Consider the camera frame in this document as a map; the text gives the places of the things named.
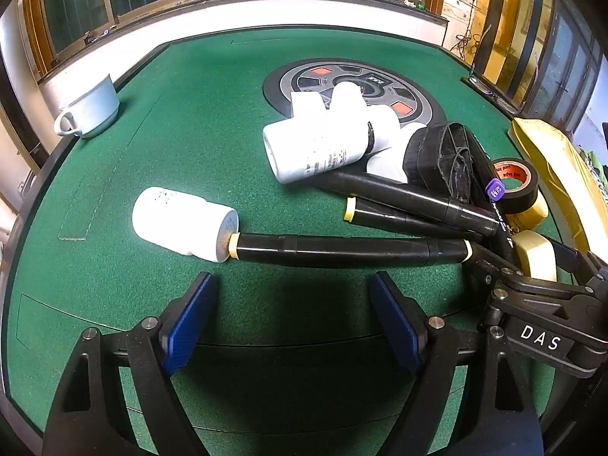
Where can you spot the black electrical tape roll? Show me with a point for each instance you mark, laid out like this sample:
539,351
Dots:
522,184

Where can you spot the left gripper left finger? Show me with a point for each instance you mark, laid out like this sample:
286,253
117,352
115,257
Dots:
89,414

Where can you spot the white enamel mug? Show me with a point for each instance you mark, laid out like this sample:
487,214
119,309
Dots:
90,114

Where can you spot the cream masking tape roll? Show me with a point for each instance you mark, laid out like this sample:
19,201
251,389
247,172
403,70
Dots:
536,255

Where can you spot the black marker purple cap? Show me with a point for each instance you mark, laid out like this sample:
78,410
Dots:
491,190

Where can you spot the short black marker yellow cap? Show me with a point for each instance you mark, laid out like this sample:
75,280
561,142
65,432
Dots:
373,215

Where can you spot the slim white bottle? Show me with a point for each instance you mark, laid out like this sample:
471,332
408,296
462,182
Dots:
346,97

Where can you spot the large white bottle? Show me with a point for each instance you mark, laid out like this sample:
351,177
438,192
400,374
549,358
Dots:
301,148

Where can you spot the white pill bottle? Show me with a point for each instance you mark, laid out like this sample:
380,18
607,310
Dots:
184,223

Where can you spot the black marker yellow caps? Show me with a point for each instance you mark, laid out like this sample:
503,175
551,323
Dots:
347,253

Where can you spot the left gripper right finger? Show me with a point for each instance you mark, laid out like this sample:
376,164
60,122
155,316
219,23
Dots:
497,415

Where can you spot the yellow cardboard box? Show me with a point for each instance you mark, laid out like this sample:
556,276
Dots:
574,198

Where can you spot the thick black marker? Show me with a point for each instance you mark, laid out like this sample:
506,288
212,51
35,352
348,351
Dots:
409,198

